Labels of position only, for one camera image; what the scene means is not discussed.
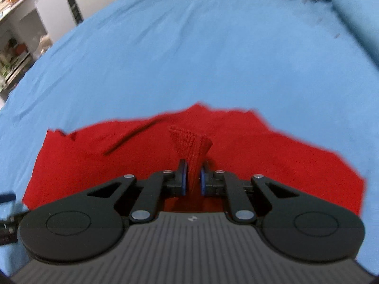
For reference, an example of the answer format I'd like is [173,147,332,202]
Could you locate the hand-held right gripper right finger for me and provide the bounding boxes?
[200,160,310,224]

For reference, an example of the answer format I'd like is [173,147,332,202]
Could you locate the blue bed sheet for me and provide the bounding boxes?
[0,0,379,279]

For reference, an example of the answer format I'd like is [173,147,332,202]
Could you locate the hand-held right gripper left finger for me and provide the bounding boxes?
[70,159,188,223]

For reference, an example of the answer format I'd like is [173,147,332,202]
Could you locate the white shelf unit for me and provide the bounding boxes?
[0,0,78,101]

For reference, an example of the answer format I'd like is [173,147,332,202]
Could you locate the red knit garment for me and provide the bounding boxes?
[23,102,366,217]

